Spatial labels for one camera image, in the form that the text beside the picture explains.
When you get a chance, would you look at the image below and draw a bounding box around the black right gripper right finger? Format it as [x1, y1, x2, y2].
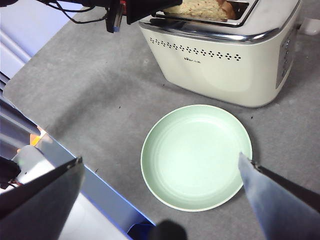
[238, 151, 320, 240]

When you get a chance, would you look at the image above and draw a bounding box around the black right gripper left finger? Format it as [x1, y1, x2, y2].
[0, 156, 86, 240]

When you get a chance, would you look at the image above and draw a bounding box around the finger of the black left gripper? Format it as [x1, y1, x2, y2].
[126, 0, 183, 25]

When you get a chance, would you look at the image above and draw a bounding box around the large square toast slice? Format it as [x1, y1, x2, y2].
[163, 0, 227, 20]

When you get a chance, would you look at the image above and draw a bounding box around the pale green round plate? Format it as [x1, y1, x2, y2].
[140, 104, 253, 212]

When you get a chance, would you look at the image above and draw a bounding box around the cream two-slot toaster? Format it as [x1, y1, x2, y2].
[138, 0, 303, 108]

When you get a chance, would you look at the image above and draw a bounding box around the blue table edge strip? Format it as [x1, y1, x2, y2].
[37, 129, 157, 233]

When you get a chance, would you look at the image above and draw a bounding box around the small round-topped toast slice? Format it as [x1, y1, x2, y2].
[217, 0, 237, 20]

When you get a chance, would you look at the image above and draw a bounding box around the black camera cable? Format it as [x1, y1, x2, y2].
[37, 0, 111, 25]

